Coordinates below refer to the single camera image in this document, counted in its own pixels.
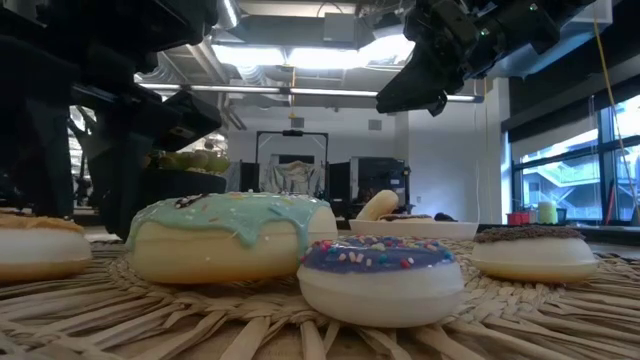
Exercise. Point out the light green round succulent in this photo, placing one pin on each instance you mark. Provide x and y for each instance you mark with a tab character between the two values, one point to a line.
205	161

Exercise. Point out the black machine cabinet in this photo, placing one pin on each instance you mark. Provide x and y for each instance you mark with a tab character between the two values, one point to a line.
377	175

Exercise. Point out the black frame stand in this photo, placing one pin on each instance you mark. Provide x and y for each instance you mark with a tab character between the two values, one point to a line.
292	133

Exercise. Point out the dark rounded object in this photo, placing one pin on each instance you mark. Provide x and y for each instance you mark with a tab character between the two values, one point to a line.
445	217

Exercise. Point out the long ceiling light bar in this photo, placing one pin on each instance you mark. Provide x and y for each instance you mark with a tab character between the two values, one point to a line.
330	92

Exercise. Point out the chocolate sprinkle topped donut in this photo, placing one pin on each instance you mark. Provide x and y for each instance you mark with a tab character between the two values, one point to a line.
535	257

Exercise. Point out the black tall speaker box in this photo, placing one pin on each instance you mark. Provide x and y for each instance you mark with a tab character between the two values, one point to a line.
249	176

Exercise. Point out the red container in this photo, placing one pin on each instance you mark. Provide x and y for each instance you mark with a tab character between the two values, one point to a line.
517	218

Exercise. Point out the light green cup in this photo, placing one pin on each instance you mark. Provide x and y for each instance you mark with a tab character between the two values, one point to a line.
547	212

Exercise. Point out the flat donut with brown topping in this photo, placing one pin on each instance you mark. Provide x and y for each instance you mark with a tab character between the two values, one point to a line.
407	217

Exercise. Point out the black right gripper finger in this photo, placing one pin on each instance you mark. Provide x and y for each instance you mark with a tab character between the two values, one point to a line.
439	106
410	87

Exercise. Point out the round woven straw placemat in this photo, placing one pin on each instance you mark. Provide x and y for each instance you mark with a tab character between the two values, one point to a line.
150	320

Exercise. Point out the white plate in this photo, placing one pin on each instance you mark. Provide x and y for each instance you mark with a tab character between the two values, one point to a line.
415	230

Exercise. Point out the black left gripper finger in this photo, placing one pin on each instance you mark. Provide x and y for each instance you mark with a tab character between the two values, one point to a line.
117	185
35	160

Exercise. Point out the orange crumble topped donut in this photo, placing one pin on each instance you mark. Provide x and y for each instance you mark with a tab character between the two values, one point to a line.
40	250

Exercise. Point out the grey ceiling box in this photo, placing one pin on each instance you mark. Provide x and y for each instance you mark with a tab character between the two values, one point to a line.
339	27

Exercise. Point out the grey square wall speaker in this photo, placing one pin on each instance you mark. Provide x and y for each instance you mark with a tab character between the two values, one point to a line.
375	124
297	122

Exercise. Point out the silver draped cloth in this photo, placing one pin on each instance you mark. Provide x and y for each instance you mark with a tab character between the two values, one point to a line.
295	177

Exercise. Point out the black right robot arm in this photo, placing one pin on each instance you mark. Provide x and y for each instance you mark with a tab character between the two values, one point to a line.
525	25

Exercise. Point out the purple frosted sprinkled donut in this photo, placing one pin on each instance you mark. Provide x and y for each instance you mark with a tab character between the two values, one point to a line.
380	292

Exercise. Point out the black plant pot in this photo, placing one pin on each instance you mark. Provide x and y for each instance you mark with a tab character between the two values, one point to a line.
185	185

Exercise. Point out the large mint frosted donut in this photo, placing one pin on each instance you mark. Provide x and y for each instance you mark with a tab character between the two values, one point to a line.
225	252

